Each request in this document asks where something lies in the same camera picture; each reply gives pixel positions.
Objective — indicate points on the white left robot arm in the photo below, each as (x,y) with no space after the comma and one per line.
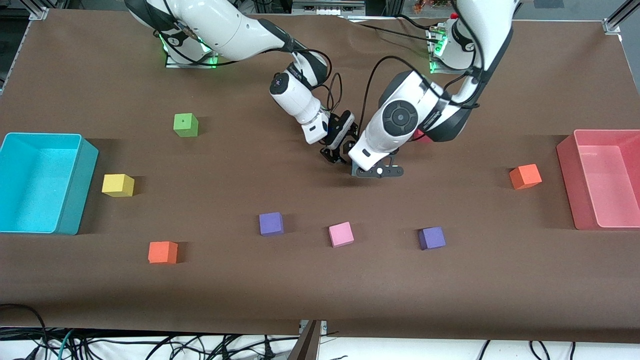
(400,117)

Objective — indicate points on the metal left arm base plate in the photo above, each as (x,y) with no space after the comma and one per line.
(470,71)

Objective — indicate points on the yellow foam block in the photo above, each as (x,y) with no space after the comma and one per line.
(117,185)

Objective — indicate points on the silver table edge bracket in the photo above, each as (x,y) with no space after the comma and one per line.
(324,326)

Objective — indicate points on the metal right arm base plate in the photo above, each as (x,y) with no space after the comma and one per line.
(172,64)

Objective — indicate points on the cyan plastic bin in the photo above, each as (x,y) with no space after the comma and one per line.
(30,200)

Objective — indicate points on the aluminium frame rail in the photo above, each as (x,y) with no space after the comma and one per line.
(325,9)

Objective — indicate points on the green foam block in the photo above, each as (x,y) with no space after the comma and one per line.
(185,125)

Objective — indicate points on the purple foam block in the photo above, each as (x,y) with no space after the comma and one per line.
(271,224)
(431,238)

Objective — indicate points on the orange foam block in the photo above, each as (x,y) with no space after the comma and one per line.
(525,176)
(162,252)

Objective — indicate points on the silver corner bracket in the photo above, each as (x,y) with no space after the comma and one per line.
(612,26)
(40,14)

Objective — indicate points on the pink plastic bin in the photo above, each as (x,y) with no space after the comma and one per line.
(610,200)

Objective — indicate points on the red foam block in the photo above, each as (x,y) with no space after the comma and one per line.
(421,137)

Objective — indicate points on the orange background objects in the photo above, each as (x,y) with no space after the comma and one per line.
(425,5)

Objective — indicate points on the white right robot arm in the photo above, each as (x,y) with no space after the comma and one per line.
(225,30)

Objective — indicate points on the dark grey metal bar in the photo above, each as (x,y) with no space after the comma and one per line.
(306,347)

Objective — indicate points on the brown paper table cover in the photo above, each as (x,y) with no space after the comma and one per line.
(320,290)

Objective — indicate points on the pink foam block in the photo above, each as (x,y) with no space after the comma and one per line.
(341,234)

